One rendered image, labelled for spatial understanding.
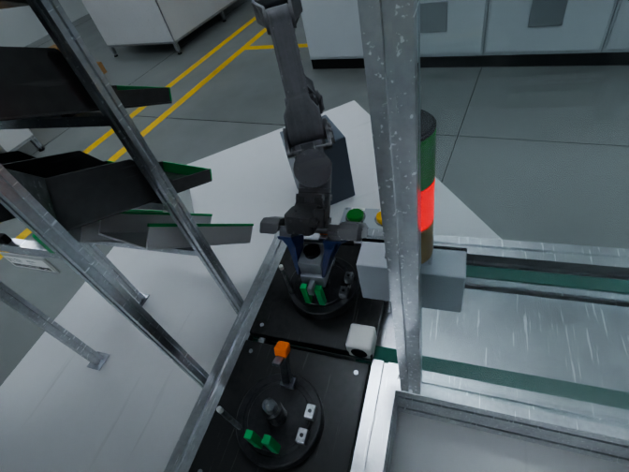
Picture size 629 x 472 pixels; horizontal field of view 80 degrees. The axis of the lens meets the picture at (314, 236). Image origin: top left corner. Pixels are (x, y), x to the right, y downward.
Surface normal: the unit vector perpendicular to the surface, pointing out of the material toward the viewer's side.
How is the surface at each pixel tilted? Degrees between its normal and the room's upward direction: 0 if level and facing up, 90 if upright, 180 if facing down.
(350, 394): 0
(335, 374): 0
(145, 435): 0
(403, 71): 90
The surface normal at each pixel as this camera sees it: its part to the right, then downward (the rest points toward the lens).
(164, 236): 0.87, 0.20
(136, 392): -0.21, -0.67
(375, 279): -0.29, 0.73
